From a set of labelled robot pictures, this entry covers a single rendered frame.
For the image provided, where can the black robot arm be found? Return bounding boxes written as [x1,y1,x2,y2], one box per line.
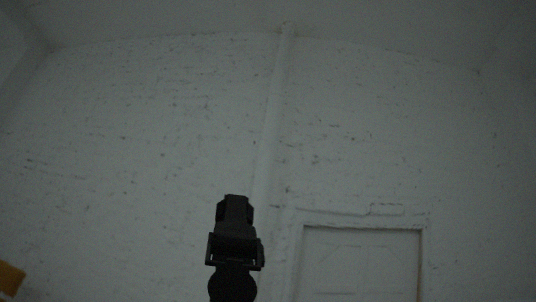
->
[205,194,265,302]

